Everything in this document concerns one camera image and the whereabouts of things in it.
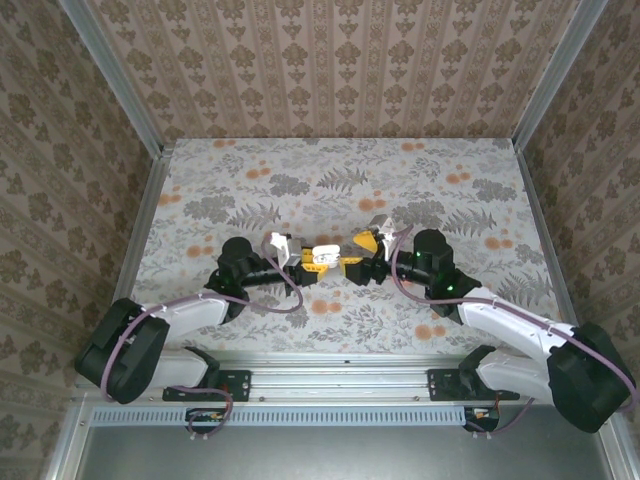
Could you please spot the white earbud charging case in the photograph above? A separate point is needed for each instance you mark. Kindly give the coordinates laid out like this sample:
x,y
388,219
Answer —
x,y
325,257

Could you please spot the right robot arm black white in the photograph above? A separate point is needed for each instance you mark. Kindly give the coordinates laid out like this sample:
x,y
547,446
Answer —
x,y
585,390

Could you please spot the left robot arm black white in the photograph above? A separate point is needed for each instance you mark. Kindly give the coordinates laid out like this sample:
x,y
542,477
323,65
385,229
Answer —
x,y
130,350

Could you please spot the floral patterned table cover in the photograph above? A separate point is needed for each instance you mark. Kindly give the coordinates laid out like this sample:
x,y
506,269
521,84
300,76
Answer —
x,y
300,165

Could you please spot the black connector board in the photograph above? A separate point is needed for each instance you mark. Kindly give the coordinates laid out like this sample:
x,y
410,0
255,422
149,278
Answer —
x,y
205,417
480,417

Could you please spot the grey metal panel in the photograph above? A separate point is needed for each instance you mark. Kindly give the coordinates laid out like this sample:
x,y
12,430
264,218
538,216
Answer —
x,y
350,455

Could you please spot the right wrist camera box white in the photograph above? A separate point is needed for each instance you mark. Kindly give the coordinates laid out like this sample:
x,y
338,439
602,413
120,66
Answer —
x,y
382,227

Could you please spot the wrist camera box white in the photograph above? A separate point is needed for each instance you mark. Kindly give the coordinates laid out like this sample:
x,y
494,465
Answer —
x,y
382,227
282,250

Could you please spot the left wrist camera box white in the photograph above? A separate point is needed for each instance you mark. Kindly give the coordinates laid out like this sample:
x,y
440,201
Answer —
x,y
282,250

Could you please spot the aluminium side rail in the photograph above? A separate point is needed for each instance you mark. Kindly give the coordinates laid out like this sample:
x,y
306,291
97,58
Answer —
x,y
535,190
144,222

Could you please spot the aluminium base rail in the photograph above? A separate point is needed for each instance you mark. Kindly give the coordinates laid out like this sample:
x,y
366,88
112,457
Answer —
x,y
340,380

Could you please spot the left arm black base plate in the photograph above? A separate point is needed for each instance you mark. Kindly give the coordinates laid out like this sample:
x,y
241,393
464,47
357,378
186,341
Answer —
x,y
240,385

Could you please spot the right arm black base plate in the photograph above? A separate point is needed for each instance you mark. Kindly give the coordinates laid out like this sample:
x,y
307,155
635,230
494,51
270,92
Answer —
x,y
440,385

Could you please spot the aluminium frame post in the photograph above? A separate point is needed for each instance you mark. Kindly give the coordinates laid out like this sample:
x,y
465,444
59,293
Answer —
x,y
116,82
557,75

